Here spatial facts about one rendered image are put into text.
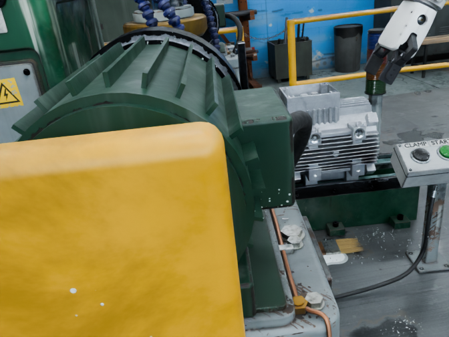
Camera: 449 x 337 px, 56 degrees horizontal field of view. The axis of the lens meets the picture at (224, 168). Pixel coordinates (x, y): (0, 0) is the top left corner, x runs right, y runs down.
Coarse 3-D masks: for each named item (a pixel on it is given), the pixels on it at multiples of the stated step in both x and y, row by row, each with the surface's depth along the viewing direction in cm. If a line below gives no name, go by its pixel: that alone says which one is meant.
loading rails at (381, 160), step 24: (384, 168) 111; (312, 192) 101; (336, 192) 101; (360, 192) 102; (384, 192) 102; (408, 192) 102; (312, 216) 104; (336, 216) 104; (360, 216) 105; (384, 216) 105; (408, 216) 105
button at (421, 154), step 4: (416, 148) 78; (420, 148) 78; (412, 152) 78; (416, 152) 78; (420, 152) 78; (424, 152) 78; (428, 152) 78; (416, 156) 77; (420, 156) 77; (424, 156) 77; (428, 156) 77; (420, 160) 77; (424, 160) 77
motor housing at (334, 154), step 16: (352, 112) 97; (368, 112) 97; (320, 128) 96; (336, 128) 96; (368, 128) 95; (320, 144) 94; (336, 144) 95; (352, 144) 94; (368, 144) 95; (304, 160) 95; (320, 160) 96; (336, 160) 96; (368, 160) 96; (336, 176) 102
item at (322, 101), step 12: (312, 84) 102; (324, 84) 101; (288, 96) 94; (300, 96) 93; (312, 96) 93; (324, 96) 94; (336, 96) 94; (288, 108) 94; (300, 108) 94; (312, 108) 95; (324, 108) 95; (336, 108) 95; (312, 120) 96; (324, 120) 96; (336, 120) 96
